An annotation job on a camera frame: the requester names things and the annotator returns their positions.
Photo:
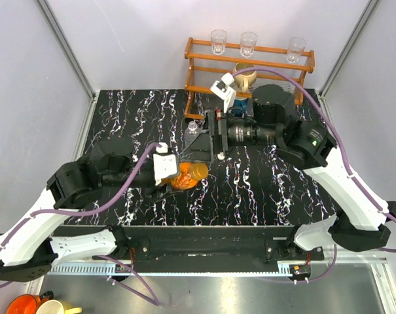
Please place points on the cream yellow mug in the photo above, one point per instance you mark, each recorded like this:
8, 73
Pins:
58, 307

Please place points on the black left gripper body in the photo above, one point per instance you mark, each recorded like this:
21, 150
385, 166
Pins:
142, 178

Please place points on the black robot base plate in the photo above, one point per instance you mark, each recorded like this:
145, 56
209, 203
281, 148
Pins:
200, 250

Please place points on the orange juice bottle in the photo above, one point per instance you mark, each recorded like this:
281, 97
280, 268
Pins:
184, 181

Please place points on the clear drinking glass middle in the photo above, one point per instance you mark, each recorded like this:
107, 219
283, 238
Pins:
248, 41

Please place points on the clear empty plastic bottle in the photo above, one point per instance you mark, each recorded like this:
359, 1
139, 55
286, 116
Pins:
191, 133

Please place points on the clear drinking glass left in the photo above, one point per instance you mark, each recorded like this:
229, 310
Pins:
218, 41

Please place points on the clear drinking glass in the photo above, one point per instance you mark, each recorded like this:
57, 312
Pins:
248, 41
295, 49
218, 41

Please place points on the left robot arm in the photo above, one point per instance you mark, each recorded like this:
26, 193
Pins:
82, 188

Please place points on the blue ceramic mug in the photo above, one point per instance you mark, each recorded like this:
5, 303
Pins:
239, 107

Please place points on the beige ceramic mug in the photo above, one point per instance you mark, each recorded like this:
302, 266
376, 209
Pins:
244, 81

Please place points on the clear drinking glass right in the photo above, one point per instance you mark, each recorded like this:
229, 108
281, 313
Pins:
295, 49

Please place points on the orange bottle cap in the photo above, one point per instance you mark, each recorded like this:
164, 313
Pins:
199, 171

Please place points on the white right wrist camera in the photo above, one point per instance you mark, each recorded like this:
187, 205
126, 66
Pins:
222, 89

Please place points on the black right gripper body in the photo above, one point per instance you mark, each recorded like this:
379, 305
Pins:
231, 132

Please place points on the orange mug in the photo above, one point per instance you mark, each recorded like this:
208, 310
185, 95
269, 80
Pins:
28, 303

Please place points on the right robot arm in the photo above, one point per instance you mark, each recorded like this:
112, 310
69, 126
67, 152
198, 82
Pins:
309, 146

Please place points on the orange wooden shelf rack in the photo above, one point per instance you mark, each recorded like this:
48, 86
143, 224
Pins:
205, 68

